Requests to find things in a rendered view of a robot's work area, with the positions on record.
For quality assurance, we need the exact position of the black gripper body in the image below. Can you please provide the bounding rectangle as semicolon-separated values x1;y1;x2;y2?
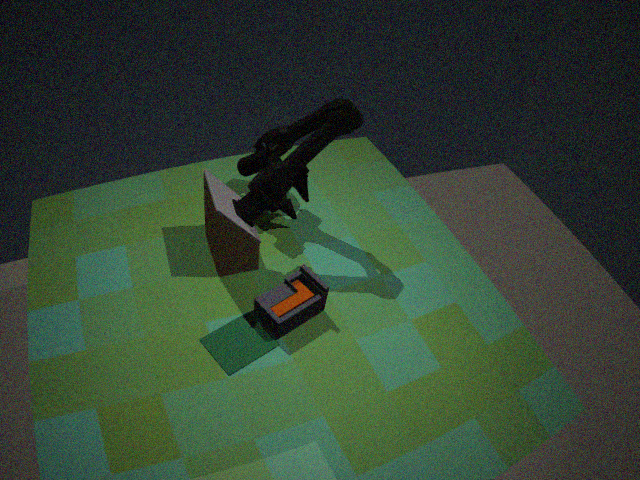
280;165;309;207

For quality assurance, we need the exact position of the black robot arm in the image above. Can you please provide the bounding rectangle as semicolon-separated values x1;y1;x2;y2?
233;98;364;227

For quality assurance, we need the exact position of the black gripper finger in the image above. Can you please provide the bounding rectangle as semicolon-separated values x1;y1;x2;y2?
278;198;297;219
293;175;309;202

